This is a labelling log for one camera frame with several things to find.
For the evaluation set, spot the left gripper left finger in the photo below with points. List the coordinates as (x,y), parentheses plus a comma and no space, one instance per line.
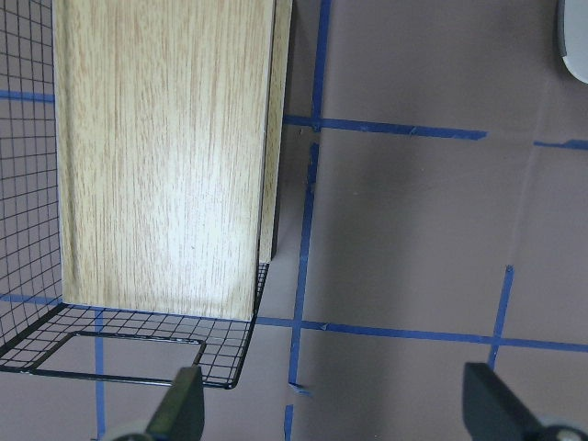
(179,416)

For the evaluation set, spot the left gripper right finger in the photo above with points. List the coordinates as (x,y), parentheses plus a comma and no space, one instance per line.
(491,411)

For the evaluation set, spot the white two-slot toaster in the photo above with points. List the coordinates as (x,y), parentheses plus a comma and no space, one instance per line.
(572,37)

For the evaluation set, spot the black wire basket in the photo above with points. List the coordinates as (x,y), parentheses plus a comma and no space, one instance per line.
(36,322)

